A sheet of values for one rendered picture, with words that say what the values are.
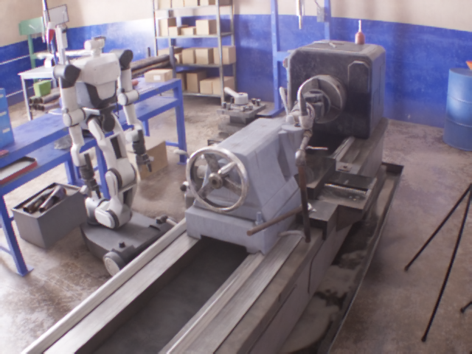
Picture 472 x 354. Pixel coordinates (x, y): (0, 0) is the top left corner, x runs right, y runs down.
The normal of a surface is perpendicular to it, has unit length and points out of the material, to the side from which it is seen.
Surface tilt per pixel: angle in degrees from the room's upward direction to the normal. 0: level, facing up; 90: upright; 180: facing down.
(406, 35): 90
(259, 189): 70
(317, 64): 90
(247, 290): 0
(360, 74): 90
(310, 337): 0
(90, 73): 85
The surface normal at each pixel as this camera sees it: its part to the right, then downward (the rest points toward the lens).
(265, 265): -0.05, -0.90
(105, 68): 0.80, 0.23
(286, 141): 0.25, 0.23
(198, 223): -0.49, 0.41
